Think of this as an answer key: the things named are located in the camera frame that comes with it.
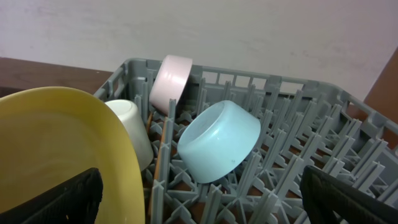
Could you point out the grey plastic dishwasher rack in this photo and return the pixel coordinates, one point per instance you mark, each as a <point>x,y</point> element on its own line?
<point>303,122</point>

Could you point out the white bowl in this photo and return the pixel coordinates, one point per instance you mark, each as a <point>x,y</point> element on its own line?
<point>170,81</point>

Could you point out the cream white cup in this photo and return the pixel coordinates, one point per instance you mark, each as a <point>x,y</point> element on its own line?
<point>128,113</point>

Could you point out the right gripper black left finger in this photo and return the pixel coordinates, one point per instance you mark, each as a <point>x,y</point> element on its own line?
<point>75,200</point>

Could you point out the wooden chopstick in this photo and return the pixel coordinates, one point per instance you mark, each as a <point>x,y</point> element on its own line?
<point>149,121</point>
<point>156,174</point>

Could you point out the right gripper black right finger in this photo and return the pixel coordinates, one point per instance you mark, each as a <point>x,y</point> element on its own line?
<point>324,197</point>

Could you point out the light blue bowl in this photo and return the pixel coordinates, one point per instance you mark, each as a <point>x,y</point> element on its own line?
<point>218,140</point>

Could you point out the yellow plate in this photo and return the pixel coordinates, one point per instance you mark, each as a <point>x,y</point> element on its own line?
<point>51,134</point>

